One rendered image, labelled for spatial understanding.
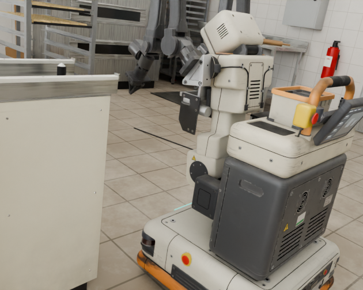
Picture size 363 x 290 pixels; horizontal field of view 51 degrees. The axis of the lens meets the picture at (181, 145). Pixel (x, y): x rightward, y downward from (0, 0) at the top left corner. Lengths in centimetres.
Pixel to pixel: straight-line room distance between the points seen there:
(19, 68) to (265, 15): 490
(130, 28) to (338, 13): 267
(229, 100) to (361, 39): 389
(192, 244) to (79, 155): 57
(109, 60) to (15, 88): 408
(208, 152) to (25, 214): 73
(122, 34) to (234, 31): 386
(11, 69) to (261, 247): 105
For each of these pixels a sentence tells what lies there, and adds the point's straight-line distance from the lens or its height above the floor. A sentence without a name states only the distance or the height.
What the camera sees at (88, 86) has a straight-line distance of 127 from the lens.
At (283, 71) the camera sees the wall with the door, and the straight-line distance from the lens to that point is 578.
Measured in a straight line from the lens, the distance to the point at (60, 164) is 129.
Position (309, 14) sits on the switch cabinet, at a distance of 542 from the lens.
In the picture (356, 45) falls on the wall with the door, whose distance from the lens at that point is 531.
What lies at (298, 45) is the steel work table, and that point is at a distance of 560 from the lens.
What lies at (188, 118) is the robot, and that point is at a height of 72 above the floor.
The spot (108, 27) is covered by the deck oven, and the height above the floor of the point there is 82.
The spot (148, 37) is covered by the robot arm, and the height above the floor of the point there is 102.
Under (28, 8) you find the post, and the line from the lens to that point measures 247.
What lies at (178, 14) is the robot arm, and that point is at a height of 112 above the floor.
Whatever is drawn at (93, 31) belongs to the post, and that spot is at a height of 93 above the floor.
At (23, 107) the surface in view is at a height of 82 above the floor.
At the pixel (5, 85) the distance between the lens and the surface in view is 116.
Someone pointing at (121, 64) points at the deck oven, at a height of 36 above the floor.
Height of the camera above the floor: 114
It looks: 19 degrees down
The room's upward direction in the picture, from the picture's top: 8 degrees clockwise
